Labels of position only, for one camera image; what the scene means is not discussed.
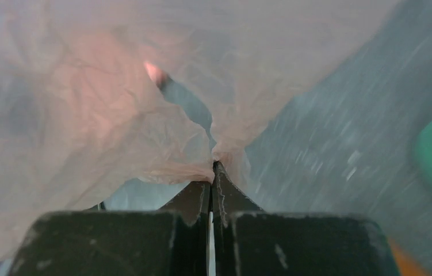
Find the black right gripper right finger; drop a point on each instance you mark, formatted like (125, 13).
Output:
(227, 199)

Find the orange compartment tray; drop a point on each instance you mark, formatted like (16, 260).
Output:
(406, 264)

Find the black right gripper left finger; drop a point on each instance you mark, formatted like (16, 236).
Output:
(189, 248)

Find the translucent pink trash bag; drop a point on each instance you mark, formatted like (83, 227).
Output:
(95, 93)

